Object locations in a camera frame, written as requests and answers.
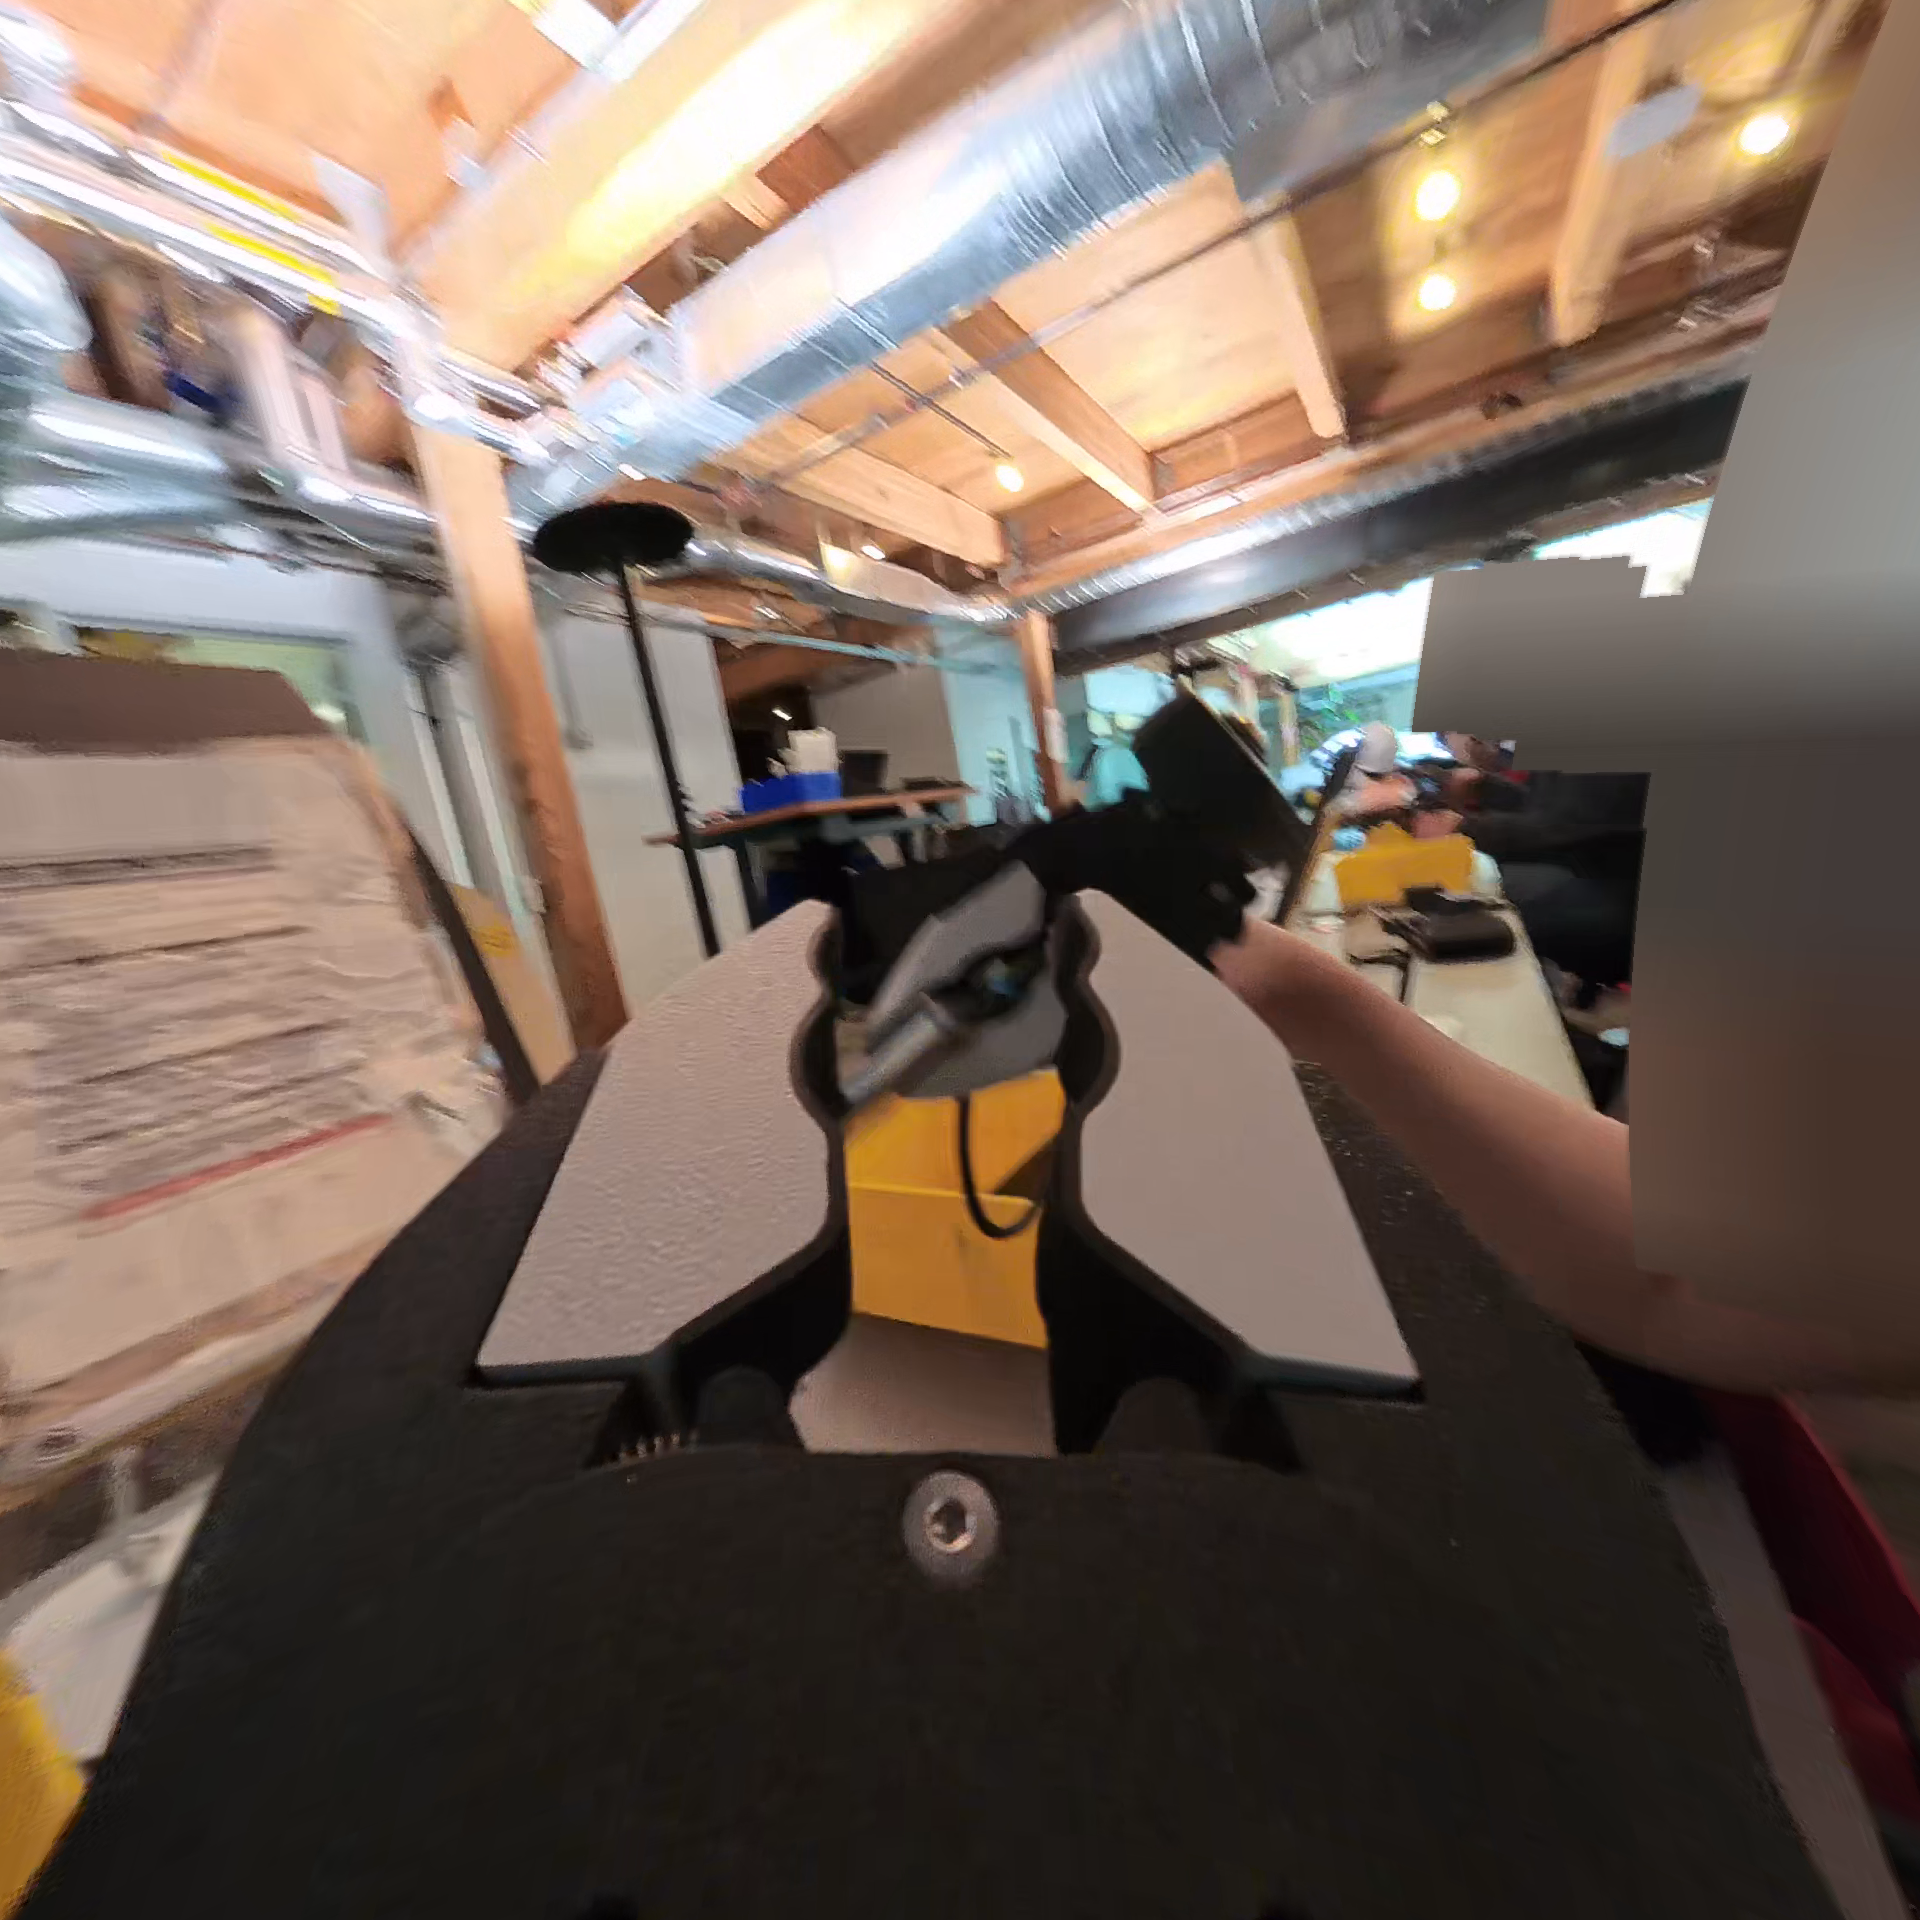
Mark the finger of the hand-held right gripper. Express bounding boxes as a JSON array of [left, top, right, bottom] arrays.
[[899, 987, 1071, 1103], [866, 865, 1054, 1031]]

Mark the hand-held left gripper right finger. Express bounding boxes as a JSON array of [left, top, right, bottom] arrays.
[[1038, 888, 1422, 1454]]

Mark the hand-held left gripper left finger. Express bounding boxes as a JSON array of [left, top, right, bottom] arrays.
[[477, 898, 856, 1422]]

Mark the green plug braided hdmi cable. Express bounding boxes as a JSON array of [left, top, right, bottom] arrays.
[[844, 964, 1046, 1240]]

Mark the yellow plastic bin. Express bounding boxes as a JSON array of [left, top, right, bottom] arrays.
[[1331, 832, 1478, 910], [844, 1068, 1071, 1351]]

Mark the person's right forearm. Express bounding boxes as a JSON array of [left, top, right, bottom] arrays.
[[1213, 910, 1920, 1403]]

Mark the wooden standing desk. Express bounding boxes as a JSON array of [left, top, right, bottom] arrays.
[[648, 779, 981, 964]]

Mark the black electronic box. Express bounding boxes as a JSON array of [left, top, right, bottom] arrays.
[[1400, 885, 1520, 964]]

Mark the long white table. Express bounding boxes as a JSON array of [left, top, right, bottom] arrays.
[[1296, 863, 1594, 1121]]

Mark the black floor lamp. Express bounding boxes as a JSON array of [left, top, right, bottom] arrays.
[[531, 504, 726, 964]]

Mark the red plastic container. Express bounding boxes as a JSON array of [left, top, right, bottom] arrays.
[[1701, 1389, 1920, 1786]]

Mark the wooden post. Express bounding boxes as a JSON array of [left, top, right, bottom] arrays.
[[409, 429, 635, 1050]]

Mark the silver ventilation duct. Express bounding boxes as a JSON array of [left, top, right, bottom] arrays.
[[509, 0, 1554, 504]]

